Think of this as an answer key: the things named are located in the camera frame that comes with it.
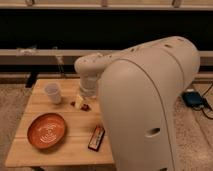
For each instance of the dark rectangular box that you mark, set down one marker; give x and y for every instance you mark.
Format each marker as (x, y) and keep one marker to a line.
(96, 138)

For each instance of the wooden table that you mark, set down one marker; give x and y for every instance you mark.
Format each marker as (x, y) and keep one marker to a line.
(72, 149)

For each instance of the blue power box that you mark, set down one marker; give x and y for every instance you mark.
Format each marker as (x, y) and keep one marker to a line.
(192, 99)

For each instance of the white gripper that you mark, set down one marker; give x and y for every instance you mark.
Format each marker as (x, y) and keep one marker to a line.
(88, 88)

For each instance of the white plastic cup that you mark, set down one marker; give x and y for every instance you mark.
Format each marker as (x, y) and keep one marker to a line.
(52, 90)

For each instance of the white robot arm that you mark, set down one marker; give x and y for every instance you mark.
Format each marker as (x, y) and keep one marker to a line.
(136, 89)

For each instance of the black bracket on wall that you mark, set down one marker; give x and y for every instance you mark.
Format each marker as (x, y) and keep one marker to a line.
(32, 79)

